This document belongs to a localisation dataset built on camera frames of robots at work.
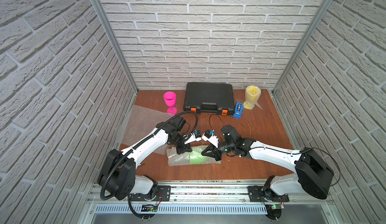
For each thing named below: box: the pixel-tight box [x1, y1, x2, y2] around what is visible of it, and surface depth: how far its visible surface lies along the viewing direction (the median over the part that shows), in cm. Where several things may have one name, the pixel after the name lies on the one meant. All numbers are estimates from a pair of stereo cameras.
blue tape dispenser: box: [233, 101, 244, 120], surface depth 105 cm
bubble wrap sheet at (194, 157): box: [166, 145, 222, 167], surface depth 79 cm
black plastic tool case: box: [183, 81, 235, 116], surface depth 110 cm
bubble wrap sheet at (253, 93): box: [243, 84, 263, 110], surface depth 101 cm
